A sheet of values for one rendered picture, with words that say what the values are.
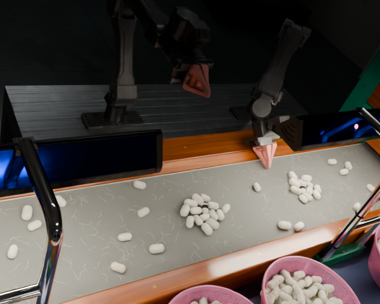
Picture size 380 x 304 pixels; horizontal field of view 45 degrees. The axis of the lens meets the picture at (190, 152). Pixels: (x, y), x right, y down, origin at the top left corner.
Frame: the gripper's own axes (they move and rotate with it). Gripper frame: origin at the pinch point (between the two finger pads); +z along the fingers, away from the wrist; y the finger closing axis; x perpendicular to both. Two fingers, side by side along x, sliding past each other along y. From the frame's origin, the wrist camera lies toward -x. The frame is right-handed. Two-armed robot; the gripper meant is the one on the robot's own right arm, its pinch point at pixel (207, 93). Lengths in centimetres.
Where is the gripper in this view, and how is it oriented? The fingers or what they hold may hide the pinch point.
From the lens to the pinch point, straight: 106.7
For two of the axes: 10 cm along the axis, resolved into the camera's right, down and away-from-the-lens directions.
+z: 4.4, 6.9, -5.7
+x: -3.2, 7.1, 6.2
